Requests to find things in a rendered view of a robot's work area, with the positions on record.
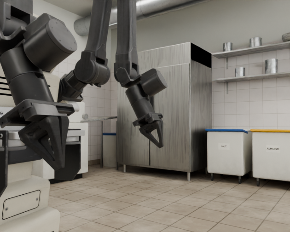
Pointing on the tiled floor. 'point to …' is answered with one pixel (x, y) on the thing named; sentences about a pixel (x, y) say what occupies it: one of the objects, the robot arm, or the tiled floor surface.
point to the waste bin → (109, 149)
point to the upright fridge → (171, 112)
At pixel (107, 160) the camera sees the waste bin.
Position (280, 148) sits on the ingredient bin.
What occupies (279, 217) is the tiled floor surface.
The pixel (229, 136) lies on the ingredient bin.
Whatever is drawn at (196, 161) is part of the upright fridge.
